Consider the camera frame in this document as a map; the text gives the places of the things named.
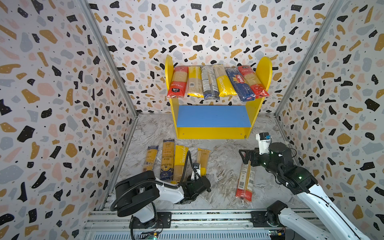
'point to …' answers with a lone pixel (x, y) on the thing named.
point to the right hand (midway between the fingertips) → (245, 147)
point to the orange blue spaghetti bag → (166, 172)
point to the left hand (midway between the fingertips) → (204, 175)
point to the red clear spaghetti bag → (245, 188)
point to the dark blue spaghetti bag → (150, 158)
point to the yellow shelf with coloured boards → (216, 122)
